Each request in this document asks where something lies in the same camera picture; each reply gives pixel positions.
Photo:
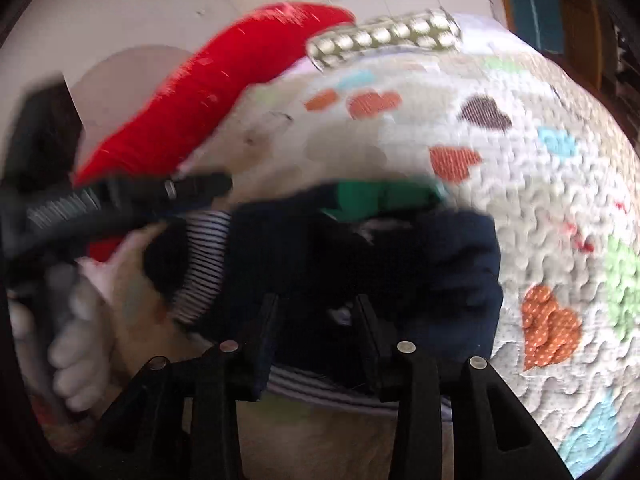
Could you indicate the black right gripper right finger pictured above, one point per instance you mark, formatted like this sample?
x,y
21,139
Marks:
x,y
495,437

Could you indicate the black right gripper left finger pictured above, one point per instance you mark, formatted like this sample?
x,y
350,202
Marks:
x,y
177,420

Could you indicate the striped navy patched pants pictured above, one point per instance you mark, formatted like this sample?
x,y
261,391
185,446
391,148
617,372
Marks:
x,y
322,280

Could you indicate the white gloved left hand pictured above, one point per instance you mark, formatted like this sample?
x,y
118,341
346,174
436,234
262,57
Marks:
x,y
72,369

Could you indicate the long red bolster pillow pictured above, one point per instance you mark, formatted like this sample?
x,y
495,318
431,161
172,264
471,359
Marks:
x,y
199,94

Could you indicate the beige round headboard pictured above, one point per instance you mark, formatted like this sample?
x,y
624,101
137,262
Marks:
x,y
114,90

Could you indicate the quilted heart pattern bedspread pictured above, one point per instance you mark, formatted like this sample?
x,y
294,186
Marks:
x,y
511,136

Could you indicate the brown wooden door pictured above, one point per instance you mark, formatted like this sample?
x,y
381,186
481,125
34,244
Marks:
x,y
590,44

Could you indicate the olive white patterned pillow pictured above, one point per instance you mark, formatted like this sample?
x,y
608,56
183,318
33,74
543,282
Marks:
x,y
424,31

